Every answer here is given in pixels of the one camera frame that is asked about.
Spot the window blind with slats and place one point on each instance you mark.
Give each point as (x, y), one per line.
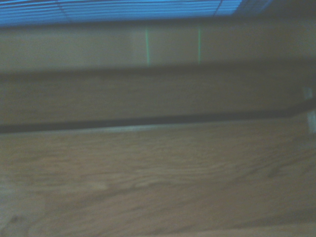
(111, 10)

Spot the wooden backsplash board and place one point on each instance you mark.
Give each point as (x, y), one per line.
(148, 93)

